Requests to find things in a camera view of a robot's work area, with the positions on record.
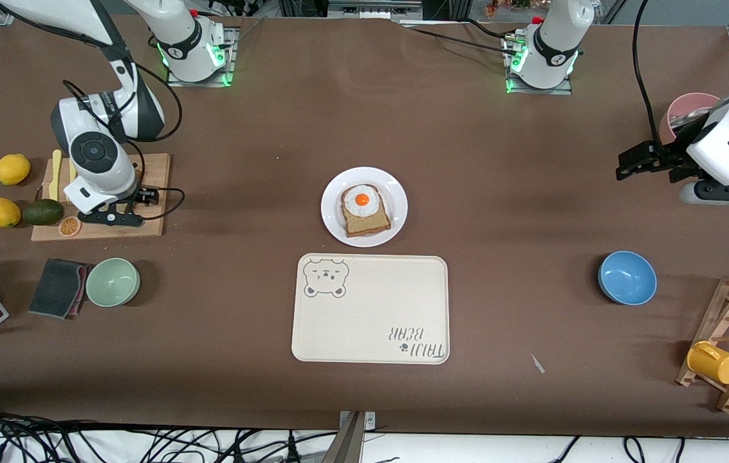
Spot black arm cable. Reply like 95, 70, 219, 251
631, 0, 661, 149
0, 0, 187, 223

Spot pink bowl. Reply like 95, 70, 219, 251
659, 93, 722, 145

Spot round white plate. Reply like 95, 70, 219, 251
320, 167, 409, 248

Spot yellow mug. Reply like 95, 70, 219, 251
687, 341, 729, 385

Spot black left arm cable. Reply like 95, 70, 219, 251
631, 0, 661, 149

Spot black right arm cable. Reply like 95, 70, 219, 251
0, 0, 187, 223

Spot yellow plastic knife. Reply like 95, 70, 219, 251
49, 149, 63, 203

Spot yellow lemon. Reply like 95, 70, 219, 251
0, 197, 22, 229
0, 154, 32, 186

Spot blue bowl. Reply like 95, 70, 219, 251
598, 251, 658, 306

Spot egg-bearing brown bread slice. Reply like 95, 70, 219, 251
340, 185, 392, 238

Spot wooden cutting board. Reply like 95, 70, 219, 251
31, 153, 171, 242

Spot wooden mug rack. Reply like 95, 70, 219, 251
675, 271, 729, 413

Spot tangled black floor cables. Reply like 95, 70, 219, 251
0, 395, 339, 463

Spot grey metal bracket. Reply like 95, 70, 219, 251
337, 410, 378, 463

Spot pale green bowl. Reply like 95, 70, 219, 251
86, 258, 141, 307

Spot cream bear print tray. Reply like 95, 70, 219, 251
291, 253, 450, 365

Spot dark green avocado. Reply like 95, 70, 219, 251
22, 199, 64, 226

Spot folded dark grey cloth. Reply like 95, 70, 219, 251
28, 258, 93, 320

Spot fried egg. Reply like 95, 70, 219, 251
343, 184, 380, 217

